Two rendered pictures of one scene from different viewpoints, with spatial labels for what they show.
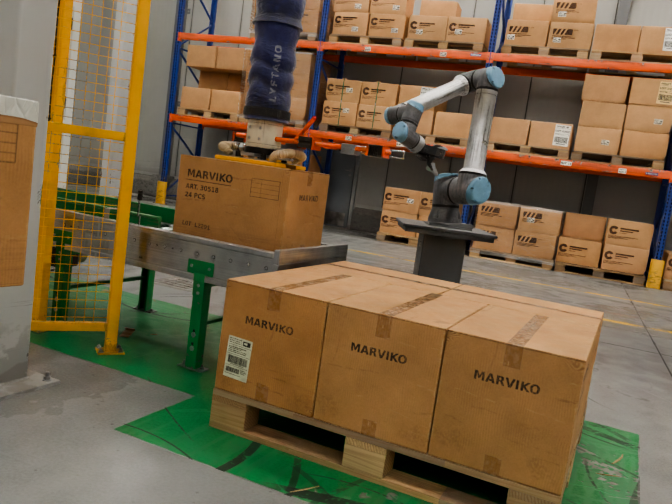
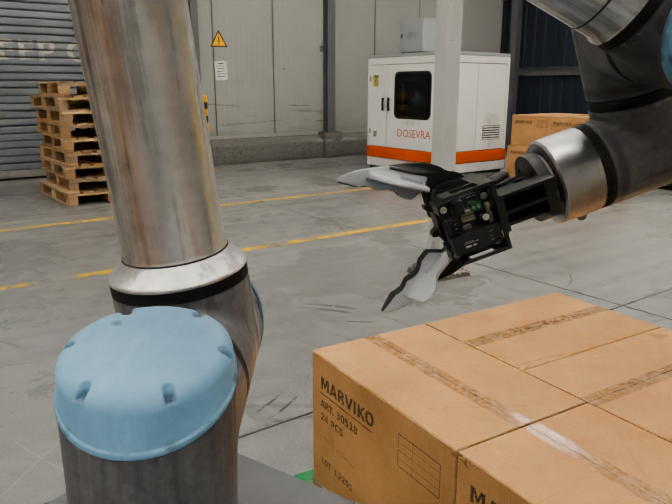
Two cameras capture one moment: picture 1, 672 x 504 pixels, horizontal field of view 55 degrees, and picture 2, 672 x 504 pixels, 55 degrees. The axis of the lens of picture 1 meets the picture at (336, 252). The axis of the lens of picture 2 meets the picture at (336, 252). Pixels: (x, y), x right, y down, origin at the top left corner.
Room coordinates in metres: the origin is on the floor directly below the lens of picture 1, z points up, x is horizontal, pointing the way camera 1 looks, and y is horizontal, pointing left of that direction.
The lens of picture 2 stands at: (4.00, -0.14, 1.25)
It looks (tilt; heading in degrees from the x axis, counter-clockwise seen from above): 14 degrees down; 214
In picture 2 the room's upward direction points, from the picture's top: straight up
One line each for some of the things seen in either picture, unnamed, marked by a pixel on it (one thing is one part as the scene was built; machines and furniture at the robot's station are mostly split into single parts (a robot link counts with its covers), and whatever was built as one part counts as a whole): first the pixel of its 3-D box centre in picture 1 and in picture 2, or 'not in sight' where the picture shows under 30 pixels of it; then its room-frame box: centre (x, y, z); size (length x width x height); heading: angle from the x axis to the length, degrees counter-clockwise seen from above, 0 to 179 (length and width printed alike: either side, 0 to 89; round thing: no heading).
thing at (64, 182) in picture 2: not in sight; (95, 139); (-0.70, -6.78, 0.65); 1.29 x 1.10 x 1.31; 70
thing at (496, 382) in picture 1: (423, 347); (606, 465); (2.46, -0.38, 0.34); 1.20 x 1.00 x 0.40; 66
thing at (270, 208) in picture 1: (251, 205); not in sight; (3.16, 0.44, 0.75); 0.60 x 0.40 x 0.40; 66
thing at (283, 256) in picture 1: (314, 253); not in sight; (3.00, 0.10, 0.58); 0.70 x 0.03 x 0.06; 156
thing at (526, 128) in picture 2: not in sight; (571, 152); (-4.40, -2.31, 0.45); 1.21 x 1.03 x 0.91; 70
